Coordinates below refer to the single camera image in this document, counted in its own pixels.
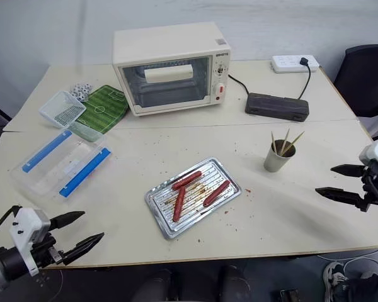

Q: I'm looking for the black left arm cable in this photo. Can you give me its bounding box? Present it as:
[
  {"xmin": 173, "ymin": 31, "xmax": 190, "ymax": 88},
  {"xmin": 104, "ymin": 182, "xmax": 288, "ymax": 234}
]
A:
[{"xmin": 0, "ymin": 204, "xmax": 21, "ymax": 242}]

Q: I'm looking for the white floor cable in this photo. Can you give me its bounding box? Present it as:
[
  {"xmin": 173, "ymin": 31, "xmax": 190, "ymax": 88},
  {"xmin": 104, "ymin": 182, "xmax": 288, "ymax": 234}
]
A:
[{"xmin": 316, "ymin": 247, "xmax": 378, "ymax": 272}]

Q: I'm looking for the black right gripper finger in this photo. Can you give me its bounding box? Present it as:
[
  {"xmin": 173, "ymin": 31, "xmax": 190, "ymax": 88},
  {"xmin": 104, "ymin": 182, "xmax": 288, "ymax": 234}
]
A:
[
  {"xmin": 314, "ymin": 186, "xmax": 364, "ymax": 207},
  {"xmin": 329, "ymin": 164, "xmax": 367, "ymax": 179}
]

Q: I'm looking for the white power strip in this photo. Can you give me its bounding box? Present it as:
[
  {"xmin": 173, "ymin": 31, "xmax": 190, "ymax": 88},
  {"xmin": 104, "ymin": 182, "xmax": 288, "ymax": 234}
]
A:
[{"xmin": 270, "ymin": 54, "xmax": 321, "ymax": 74}]

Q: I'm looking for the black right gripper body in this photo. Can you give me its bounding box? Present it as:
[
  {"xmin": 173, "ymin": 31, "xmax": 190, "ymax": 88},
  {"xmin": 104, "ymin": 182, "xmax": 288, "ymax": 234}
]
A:
[{"xmin": 358, "ymin": 165, "xmax": 378, "ymax": 213}]

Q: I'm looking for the clear box with blue clips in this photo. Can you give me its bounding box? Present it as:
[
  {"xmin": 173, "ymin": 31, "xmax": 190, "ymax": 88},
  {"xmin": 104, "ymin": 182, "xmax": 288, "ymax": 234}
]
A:
[{"xmin": 9, "ymin": 129, "xmax": 112, "ymax": 206}]

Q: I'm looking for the white mesh basket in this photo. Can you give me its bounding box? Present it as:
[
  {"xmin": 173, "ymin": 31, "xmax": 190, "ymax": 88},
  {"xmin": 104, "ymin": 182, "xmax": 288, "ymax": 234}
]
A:
[{"xmin": 38, "ymin": 90, "xmax": 88, "ymax": 130}]

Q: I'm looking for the black oven power cable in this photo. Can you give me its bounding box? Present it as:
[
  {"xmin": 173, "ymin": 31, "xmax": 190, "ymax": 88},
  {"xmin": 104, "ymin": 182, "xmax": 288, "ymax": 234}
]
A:
[{"xmin": 227, "ymin": 56, "xmax": 316, "ymax": 102}]

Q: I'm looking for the metal cup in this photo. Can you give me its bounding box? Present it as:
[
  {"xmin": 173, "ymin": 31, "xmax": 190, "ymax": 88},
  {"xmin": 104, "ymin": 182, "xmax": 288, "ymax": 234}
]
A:
[{"xmin": 263, "ymin": 139, "xmax": 298, "ymax": 174}]

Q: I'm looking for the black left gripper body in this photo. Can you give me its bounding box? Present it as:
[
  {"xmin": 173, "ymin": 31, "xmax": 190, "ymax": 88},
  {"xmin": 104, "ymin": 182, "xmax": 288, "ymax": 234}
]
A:
[{"xmin": 31, "ymin": 233, "xmax": 66, "ymax": 269}]

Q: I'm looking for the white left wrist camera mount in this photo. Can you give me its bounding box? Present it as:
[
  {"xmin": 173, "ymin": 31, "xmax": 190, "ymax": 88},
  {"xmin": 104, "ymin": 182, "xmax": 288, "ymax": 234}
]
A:
[{"xmin": 8, "ymin": 207, "xmax": 52, "ymax": 277}]

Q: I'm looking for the small clear plastic dish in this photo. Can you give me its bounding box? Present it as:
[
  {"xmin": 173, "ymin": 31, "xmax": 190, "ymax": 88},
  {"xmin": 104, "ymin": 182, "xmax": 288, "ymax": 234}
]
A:
[{"xmin": 67, "ymin": 120, "xmax": 106, "ymax": 143}]

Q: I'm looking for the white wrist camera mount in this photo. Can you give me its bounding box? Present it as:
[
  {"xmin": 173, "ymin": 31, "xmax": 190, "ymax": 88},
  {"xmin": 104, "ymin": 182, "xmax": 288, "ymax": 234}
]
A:
[
  {"xmin": 8, "ymin": 207, "xmax": 52, "ymax": 277},
  {"xmin": 358, "ymin": 138, "xmax": 378, "ymax": 177}
]

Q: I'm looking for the black office chair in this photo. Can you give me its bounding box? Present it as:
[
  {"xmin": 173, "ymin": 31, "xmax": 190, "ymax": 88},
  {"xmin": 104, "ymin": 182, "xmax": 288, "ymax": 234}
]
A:
[{"xmin": 333, "ymin": 43, "xmax": 378, "ymax": 141}]

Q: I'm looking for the red sausage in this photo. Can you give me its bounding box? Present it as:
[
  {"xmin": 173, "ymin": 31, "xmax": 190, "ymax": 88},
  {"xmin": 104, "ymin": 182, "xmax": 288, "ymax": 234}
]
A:
[
  {"xmin": 202, "ymin": 179, "xmax": 231, "ymax": 208},
  {"xmin": 172, "ymin": 186, "xmax": 186, "ymax": 223},
  {"xmin": 171, "ymin": 170, "xmax": 203, "ymax": 191}
]

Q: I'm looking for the cream toaster oven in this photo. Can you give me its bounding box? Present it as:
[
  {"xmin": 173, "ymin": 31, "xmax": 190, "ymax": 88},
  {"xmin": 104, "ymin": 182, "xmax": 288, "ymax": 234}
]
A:
[{"xmin": 112, "ymin": 21, "xmax": 232, "ymax": 118}]

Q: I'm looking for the silver ribbed baking tray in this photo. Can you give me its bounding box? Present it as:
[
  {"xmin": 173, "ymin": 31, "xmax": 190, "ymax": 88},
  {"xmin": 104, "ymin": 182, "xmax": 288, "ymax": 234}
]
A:
[{"xmin": 144, "ymin": 157, "xmax": 243, "ymax": 241}]

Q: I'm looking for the black and white sneaker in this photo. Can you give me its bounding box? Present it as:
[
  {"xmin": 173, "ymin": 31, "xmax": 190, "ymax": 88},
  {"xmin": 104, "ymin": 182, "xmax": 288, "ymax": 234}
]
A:
[{"xmin": 322, "ymin": 262, "xmax": 350, "ymax": 302}]

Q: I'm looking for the dark grey tool case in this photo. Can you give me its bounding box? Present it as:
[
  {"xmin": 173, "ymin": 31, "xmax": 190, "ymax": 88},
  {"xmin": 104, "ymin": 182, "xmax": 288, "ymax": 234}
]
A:
[{"xmin": 244, "ymin": 92, "xmax": 311, "ymax": 123}]

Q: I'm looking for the green football pitch tray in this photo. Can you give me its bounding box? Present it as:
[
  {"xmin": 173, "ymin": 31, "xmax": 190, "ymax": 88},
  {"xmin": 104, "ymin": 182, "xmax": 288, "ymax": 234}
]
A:
[{"xmin": 75, "ymin": 84, "xmax": 129, "ymax": 136}]

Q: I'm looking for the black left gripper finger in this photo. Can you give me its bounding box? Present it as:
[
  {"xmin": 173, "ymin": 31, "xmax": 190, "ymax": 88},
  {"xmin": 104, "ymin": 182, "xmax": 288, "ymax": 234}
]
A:
[
  {"xmin": 49, "ymin": 210, "xmax": 86, "ymax": 231},
  {"xmin": 61, "ymin": 232, "xmax": 105, "ymax": 266}
]

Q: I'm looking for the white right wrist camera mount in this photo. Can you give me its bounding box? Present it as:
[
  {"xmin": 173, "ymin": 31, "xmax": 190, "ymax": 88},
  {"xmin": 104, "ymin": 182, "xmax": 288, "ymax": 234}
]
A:
[{"xmin": 358, "ymin": 138, "xmax": 378, "ymax": 177}]

